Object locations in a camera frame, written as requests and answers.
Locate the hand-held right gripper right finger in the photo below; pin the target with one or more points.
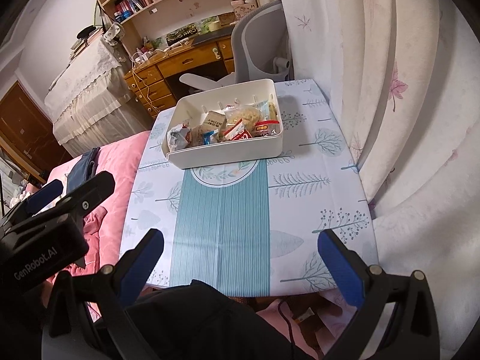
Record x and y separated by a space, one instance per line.
341 266

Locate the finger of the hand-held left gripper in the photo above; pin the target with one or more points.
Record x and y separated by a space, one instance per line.
47 195
90 191

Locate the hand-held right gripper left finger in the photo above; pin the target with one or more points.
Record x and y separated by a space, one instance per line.
142 266

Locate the blue snack packet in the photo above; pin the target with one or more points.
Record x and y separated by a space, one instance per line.
210 137

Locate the white plastic storage bin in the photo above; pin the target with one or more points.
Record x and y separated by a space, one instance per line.
225 157

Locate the beige cracker packet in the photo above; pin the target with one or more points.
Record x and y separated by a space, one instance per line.
213 120

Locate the dark brown red packet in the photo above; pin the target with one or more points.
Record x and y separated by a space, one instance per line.
268 127

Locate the white red-edged snack packet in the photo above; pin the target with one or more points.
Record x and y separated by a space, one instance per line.
240 134

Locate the clear yellow puff packet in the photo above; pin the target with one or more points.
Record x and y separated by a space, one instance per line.
272 109

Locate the clear pale flake packet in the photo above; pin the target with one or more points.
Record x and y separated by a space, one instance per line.
245 114

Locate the dark blue cloth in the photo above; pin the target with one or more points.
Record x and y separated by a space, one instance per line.
84 165

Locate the brown wooden door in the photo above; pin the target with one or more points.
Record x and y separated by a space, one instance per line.
22 120

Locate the leaf print tablecloth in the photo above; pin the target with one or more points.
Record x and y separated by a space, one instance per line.
307 180

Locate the white lace cover cloth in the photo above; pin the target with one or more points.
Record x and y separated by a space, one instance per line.
86 93

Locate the stack of books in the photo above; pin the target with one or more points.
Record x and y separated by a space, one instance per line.
84 43

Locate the white floral curtain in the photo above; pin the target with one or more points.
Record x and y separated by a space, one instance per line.
393 120

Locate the wooden desk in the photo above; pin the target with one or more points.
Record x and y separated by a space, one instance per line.
180 62

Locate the black printed box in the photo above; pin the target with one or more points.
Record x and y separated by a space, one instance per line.
182 34

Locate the wooden bookshelf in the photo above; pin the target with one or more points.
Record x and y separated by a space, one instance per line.
180 9

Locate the grey office chair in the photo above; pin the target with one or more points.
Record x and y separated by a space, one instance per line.
255 56

